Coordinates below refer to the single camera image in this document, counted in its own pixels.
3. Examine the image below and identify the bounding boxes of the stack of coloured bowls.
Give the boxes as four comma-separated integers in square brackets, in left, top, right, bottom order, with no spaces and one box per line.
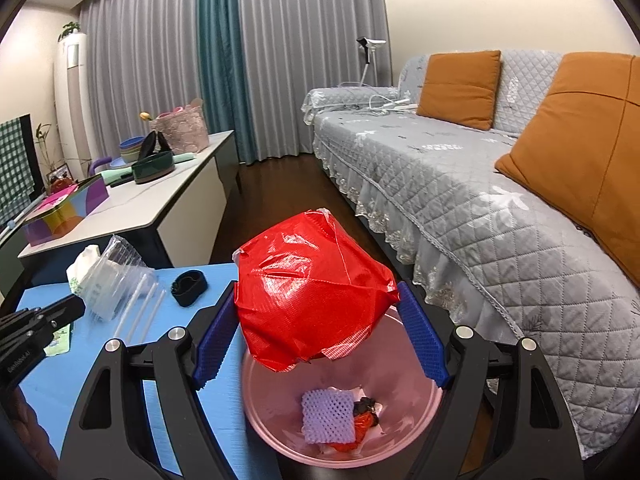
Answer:
[118,135,151,163]

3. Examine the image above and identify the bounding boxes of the teal curtain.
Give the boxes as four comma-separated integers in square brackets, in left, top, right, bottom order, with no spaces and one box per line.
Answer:
[195,0,261,166]

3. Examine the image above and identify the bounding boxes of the white standing air conditioner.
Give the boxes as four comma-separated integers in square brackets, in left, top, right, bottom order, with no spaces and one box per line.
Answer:
[52,32,103,181]

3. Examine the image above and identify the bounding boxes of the clear bubble wrap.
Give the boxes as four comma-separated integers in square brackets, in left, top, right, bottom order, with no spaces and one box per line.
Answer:
[77,234,167,341]

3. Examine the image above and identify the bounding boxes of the colourful rectangular box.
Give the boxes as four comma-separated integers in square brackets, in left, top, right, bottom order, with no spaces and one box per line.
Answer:
[21,175,111,248]

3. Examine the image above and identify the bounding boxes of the pink paper sheet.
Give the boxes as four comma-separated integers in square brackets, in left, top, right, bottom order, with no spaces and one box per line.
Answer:
[30,185,78,216]

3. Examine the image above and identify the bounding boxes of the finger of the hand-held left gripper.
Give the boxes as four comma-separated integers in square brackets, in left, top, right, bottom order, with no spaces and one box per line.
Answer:
[42,294,87,331]

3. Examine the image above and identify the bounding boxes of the pink lace basket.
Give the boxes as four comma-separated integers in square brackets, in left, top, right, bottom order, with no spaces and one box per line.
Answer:
[147,97,211,155]

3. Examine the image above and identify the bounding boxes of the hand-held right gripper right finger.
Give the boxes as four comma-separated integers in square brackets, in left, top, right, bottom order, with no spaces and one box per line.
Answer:
[397,282,587,480]

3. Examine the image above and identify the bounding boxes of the grey curtain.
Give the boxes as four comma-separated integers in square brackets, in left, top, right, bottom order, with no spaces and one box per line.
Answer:
[77,0,211,161]
[235,0,393,161]

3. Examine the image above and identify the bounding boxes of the dark green bowl with handle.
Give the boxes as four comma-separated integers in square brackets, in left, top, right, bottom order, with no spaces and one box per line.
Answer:
[131,151,177,184]

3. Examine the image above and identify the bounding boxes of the thin bamboo plant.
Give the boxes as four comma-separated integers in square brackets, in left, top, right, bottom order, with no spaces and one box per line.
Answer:
[34,122,66,181]

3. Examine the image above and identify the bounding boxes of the white tissue pack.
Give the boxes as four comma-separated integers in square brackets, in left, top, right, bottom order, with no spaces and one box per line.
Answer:
[66,244,101,295]

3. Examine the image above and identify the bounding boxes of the white power strip cable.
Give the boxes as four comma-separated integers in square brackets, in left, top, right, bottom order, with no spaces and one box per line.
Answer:
[340,80,418,113]

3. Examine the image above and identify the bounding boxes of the person's left hand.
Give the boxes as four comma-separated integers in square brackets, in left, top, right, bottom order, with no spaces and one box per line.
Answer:
[12,387,58,466]

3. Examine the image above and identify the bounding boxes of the blue foam table mat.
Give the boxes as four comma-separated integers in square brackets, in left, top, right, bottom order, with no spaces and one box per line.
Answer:
[15,262,281,480]

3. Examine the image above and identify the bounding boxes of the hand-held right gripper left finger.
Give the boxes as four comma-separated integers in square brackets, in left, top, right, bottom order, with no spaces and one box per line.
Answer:
[59,280,238,480]

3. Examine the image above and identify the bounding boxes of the dark television cabinet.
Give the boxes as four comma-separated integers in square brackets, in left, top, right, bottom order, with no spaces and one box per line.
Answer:
[0,210,31,301]

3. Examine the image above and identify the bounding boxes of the pale purple foam net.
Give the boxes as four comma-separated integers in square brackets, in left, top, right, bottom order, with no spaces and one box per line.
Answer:
[301,387,357,443]

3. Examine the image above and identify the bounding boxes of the black television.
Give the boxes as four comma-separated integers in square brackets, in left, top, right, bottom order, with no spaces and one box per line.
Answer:
[22,114,47,198]

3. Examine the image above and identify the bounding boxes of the black elastic band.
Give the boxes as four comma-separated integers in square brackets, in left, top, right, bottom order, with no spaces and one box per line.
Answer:
[170,270,210,307]

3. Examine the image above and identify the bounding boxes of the green checkered cloth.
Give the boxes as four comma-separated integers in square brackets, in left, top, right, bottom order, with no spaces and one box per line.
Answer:
[0,114,38,221]

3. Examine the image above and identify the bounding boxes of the white coffee table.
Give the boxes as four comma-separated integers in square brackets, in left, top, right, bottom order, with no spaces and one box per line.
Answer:
[17,130,241,281]

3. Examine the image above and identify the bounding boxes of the grey quilted sofa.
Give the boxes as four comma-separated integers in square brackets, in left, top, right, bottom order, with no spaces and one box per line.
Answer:
[301,49,640,461]

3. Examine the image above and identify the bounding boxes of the orange cushion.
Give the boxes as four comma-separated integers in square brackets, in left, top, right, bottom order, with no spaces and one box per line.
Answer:
[494,51,640,288]
[415,50,502,132]

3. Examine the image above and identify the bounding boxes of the green snack packet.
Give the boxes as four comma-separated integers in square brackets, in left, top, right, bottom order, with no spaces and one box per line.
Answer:
[44,322,75,358]

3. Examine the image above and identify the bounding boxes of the pink plastic basin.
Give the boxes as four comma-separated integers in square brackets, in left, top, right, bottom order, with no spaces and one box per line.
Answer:
[240,305,446,461]

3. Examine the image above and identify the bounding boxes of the black floral scrunchie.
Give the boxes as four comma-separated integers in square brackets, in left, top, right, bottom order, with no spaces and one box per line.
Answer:
[352,395,381,417]

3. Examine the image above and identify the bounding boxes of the red plastic bag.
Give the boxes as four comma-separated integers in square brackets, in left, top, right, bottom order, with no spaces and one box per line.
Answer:
[327,410,381,453]

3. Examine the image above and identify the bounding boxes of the mint green cloth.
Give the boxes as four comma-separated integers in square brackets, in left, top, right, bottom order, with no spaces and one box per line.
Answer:
[97,152,198,188]

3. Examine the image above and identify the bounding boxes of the red foil packet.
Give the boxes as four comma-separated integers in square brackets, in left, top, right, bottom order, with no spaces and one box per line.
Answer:
[232,207,401,373]

